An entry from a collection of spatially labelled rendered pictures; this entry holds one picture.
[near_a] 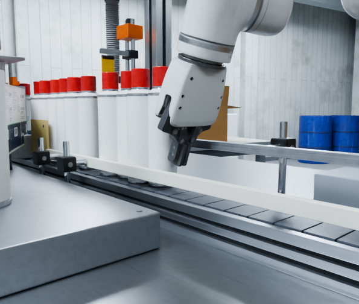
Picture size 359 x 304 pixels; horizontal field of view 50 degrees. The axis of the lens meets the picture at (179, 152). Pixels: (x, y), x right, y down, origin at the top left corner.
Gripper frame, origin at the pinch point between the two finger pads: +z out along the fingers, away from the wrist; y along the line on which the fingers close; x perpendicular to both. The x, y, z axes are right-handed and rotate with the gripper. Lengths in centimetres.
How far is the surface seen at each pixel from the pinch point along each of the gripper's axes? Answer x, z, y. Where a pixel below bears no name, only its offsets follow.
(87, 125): -27.8, 6.5, 1.3
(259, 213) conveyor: 18.9, -0.1, 2.0
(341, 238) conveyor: 29.7, -4.0, 3.5
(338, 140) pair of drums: -244, 145, -642
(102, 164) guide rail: -15.1, 9.2, 4.4
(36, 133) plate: -48, 16, 4
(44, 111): -48.3, 10.9, 2.2
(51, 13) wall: -465, 31, -178
